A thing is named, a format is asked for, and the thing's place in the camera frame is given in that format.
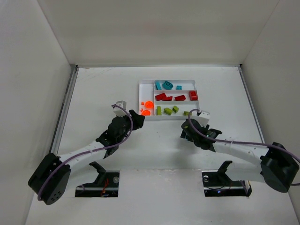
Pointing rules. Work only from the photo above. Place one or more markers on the cyan long lego brick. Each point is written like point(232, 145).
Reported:
point(158, 85)

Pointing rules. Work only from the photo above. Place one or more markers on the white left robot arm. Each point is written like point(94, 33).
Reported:
point(50, 180)

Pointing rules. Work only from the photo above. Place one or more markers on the red square lego brick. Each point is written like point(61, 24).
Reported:
point(193, 95)

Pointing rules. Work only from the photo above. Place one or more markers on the colorful monster lego figure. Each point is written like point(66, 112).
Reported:
point(167, 85)

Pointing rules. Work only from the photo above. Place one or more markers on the green curved lego brick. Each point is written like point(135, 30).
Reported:
point(168, 111)

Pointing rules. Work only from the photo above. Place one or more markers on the green square lego plate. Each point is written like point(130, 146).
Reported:
point(186, 113)

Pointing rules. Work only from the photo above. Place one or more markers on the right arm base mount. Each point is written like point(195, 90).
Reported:
point(217, 184)

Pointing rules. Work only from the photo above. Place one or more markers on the white divided sorting tray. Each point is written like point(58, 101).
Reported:
point(147, 92)

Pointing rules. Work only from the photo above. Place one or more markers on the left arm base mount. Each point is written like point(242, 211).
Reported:
point(105, 185)

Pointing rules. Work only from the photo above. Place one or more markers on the orange dome lego piece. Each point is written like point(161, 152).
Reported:
point(145, 113)

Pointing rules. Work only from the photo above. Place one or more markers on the green small lego brick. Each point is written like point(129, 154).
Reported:
point(175, 109)

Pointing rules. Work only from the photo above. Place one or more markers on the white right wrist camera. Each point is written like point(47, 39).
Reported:
point(203, 118)

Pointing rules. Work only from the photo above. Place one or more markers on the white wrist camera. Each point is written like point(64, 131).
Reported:
point(203, 118)
point(120, 108)

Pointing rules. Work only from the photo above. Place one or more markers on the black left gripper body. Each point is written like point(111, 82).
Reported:
point(135, 118)

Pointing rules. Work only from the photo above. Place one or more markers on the red long lego brick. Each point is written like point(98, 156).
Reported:
point(160, 97)

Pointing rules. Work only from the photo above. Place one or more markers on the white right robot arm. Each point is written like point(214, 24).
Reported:
point(269, 164)

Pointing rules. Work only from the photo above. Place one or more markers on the orange curved lego piece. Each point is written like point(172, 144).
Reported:
point(149, 104)

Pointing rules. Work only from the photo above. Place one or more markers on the red 2x4 lego brick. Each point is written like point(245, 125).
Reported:
point(169, 98)

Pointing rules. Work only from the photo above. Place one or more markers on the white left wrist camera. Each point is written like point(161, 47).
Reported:
point(120, 108)

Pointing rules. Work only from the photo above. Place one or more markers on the red sloped lego brick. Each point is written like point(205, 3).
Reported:
point(180, 98)

